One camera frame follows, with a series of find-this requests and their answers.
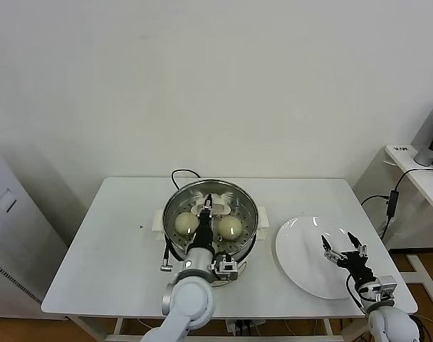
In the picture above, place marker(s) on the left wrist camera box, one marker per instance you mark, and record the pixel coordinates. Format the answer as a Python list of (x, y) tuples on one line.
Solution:
[(226, 268)]

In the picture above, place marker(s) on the round glass pot lid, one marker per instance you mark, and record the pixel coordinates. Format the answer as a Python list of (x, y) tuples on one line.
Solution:
[(238, 199)]

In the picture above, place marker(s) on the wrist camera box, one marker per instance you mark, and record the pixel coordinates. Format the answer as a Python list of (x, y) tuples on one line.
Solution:
[(385, 288), (226, 268)]

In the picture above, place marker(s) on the white power strip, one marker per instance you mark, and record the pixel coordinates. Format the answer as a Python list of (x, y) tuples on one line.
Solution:
[(243, 326)]

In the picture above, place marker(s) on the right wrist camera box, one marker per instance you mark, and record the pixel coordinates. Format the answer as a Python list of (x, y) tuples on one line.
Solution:
[(385, 288)]

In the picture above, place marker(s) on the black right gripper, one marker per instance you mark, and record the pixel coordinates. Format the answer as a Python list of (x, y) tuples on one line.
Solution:
[(359, 270)]

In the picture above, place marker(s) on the small grey cylinder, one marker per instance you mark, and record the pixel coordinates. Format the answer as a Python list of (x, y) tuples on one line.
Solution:
[(426, 157)]

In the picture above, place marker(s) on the grey metal cabinet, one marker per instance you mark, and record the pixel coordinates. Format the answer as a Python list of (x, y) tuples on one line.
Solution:
[(13, 231)]

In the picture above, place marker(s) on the large white plate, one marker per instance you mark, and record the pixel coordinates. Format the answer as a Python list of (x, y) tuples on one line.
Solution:
[(302, 256)]

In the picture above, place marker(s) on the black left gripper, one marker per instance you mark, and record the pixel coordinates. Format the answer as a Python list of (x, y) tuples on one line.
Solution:
[(204, 231)]

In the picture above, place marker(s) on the perforated steel steamer basket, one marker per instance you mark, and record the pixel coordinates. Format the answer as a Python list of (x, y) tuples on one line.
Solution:
[(251, 237)]

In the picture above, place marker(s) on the cream electric cooker base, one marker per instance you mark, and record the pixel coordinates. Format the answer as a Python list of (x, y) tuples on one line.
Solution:
[(243, 268)]

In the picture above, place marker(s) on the white steamed baozi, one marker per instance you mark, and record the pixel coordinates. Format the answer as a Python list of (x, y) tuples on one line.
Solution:
[(230, 228), (185, 223)]

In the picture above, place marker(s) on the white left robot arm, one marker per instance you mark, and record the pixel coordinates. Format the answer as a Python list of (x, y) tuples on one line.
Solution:
[(188, 303)]

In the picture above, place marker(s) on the white table frame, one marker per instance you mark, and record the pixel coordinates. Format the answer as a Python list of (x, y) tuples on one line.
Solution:
[(118, 324)]

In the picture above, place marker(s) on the grey laptop computer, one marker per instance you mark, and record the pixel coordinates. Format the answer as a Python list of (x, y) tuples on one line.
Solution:
[(424, 132)]

